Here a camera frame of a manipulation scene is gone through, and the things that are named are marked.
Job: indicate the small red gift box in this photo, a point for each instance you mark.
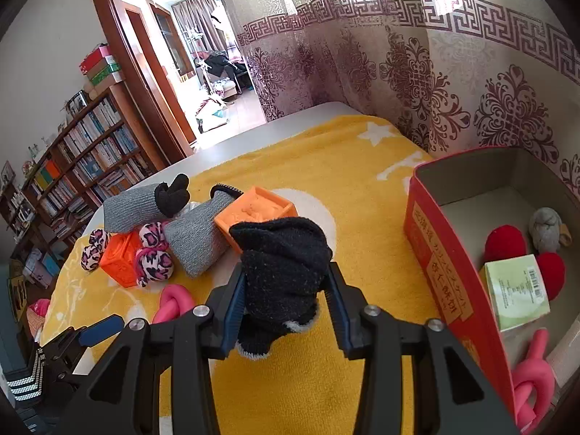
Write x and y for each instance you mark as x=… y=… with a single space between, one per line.
x=95 y=59

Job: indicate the framed picture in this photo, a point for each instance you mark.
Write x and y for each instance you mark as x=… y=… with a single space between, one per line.
x=77 y=102

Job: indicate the brown wooden doorway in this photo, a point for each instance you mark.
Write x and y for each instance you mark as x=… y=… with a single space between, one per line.
x=118 y=45

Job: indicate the grey fabric bundle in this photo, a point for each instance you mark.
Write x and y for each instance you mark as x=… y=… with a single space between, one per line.
x=543 y=229

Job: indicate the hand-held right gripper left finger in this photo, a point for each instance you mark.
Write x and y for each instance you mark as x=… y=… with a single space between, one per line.
x=233 y=317

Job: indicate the dark wooden side shelf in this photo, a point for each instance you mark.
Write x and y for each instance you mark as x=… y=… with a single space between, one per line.
x=18 y=217

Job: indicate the pale green carton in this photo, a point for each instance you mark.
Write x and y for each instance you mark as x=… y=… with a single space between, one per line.
x=512 y=299

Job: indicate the red pompom ball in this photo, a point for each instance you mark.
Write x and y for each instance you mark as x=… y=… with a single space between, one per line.
x=553 y=276
x=503 y=244

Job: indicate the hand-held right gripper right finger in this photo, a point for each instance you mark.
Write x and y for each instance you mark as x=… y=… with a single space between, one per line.
x=339 y=317

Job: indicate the orange hollow cube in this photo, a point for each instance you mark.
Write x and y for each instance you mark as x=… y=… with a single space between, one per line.
x=267 y=204

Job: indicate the patterned lace curtain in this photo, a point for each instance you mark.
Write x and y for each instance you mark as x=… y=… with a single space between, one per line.
x=408 y=54

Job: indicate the black sock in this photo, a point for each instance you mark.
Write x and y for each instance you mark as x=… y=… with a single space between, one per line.
x=281 y=272

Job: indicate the large red cardboard box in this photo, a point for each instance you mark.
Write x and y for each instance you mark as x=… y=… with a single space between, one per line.
x=435 y=253

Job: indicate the white bag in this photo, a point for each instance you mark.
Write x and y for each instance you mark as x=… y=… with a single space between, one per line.
x=213 y=120

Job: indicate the small green gift box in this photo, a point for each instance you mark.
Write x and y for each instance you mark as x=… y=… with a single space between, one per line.
x=106 y=71

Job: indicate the yellow printed blanket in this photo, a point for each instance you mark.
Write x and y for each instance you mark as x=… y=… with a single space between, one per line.
x=340 y=176

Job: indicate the pink knotted rubber toy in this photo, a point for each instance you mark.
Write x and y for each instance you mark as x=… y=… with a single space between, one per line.
x=534 y=371
x=174 y=297

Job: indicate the orange embossed cube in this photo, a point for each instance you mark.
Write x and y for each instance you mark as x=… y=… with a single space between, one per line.
x=118 y=260

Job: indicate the red fleece quilt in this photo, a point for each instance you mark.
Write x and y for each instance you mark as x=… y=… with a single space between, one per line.
x=38 y=312

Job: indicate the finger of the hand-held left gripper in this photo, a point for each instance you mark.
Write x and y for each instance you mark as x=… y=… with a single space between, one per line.
x=65 y=342
x=102 y=330

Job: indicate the dark clothes pile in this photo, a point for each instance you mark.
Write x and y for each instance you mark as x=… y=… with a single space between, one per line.
x=222 y=65

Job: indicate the wooden bookshelf with books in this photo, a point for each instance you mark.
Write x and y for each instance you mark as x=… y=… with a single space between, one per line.
x=90 y=154

